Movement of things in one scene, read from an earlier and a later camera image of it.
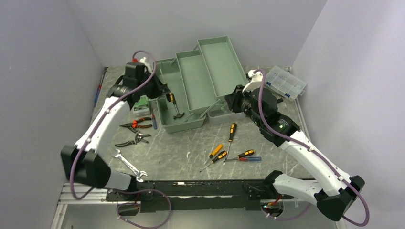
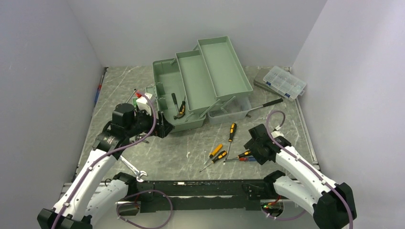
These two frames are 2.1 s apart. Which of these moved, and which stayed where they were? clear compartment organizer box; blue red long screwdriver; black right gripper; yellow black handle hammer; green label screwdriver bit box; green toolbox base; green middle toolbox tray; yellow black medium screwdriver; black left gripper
Moved: black right gripper; black left gripper; yellow black handle hammer
Stayed: green label screwdriver bit box; blue red long screwdriver; clear compartment organizer box; yellow black medium screwdriver; green middle toolbox tray; green toolbox base
